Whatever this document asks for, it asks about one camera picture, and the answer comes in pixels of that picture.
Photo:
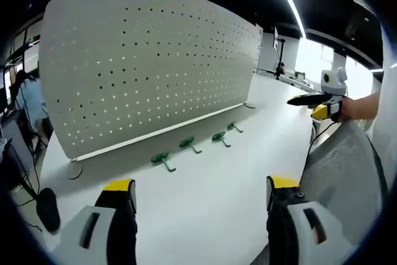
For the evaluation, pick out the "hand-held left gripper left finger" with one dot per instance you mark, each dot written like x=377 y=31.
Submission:
x=93 y=224

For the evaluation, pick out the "background white desk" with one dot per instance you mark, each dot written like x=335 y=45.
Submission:
x=285 y=77

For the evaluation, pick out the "black tripod stand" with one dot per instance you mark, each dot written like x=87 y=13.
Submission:
x=279 y=57

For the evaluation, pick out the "white perforated mounting plate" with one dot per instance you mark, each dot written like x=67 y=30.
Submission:
x=145 y=69

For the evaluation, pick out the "person's right hand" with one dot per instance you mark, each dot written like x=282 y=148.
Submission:
x=346 y=109

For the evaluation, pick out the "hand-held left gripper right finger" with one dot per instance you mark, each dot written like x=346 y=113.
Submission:
x=297 y=224

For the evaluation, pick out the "green hook assembly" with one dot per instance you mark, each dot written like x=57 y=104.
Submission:
x=188 y=142
x=162 y=160
x=233 y=127
x=219 y=137

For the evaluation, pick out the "person's white shirt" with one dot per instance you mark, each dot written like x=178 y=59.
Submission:
x=387 y=116

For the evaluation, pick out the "grey mesh chair back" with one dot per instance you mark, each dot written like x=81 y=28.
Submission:
x=344 y=168

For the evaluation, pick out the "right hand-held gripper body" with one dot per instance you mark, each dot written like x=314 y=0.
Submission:
x=333 y=83

